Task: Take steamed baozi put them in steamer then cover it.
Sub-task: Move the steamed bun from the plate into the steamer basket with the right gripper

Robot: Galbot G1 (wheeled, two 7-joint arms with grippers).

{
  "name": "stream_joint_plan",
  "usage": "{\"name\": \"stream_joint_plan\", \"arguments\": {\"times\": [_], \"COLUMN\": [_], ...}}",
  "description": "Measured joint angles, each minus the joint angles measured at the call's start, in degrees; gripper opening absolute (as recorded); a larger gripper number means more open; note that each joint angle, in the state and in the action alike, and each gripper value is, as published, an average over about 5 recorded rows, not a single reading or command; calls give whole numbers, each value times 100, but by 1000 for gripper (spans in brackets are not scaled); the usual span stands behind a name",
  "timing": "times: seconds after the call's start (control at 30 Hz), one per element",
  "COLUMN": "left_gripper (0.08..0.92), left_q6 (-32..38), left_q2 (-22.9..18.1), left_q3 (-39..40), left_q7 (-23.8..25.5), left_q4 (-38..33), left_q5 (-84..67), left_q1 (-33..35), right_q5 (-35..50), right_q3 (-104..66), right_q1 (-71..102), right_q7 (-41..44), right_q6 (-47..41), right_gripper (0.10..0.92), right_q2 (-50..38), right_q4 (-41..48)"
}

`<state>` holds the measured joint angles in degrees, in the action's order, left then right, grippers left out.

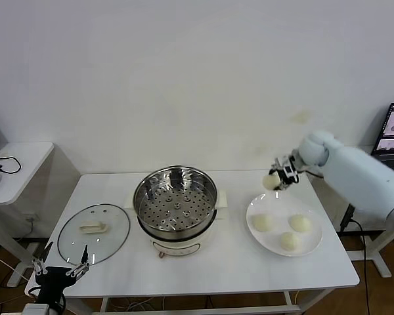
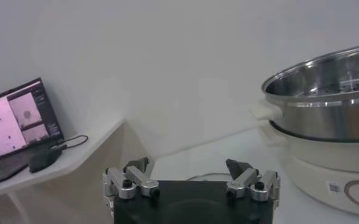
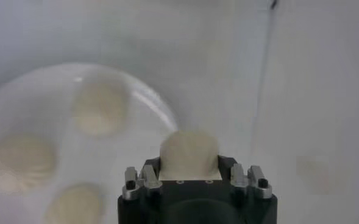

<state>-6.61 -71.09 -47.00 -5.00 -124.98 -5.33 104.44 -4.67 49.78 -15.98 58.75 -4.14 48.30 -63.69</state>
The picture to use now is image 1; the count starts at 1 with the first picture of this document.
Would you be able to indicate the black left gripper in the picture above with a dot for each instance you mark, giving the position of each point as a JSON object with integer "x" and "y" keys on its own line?
{"x": 52, "y": 279}

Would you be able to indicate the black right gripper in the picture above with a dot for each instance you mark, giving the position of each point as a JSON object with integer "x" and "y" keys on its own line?
{"x": 297, "y": 164}

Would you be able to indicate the white steamed baozi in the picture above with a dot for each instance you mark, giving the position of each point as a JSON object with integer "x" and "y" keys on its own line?
{"x": 300, "y": 223}
{"x": 271, "y": 181}
{"x": 290, "y": 241}
{"x": 262, "y": 222}

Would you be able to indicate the round glass pot lid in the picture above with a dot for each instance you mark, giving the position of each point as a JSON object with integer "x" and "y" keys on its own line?
{"x": 111, "y": 236}

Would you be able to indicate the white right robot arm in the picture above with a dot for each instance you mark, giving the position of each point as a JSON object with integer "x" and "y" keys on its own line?
{"x": 354, "y": 177}

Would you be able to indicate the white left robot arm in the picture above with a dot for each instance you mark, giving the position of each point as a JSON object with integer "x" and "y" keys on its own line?
{"x": 36, "y": 310}

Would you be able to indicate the stainless steel steamer basket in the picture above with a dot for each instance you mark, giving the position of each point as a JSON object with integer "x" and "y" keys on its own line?
{"x": 170, "y": 213}

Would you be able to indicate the round white plate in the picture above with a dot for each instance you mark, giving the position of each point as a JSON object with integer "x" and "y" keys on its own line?
{"x": 266, "y": 241}

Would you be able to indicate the white side desk with laptop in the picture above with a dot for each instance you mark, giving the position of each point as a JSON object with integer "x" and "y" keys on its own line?
{"x": 381, "y": 249}

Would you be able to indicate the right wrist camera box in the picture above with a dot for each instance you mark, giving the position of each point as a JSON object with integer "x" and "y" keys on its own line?
{"x": 287, "y": 171}

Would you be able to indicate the white wall socket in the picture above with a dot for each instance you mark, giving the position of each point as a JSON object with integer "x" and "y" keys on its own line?
{"x": 33, "y": 217}

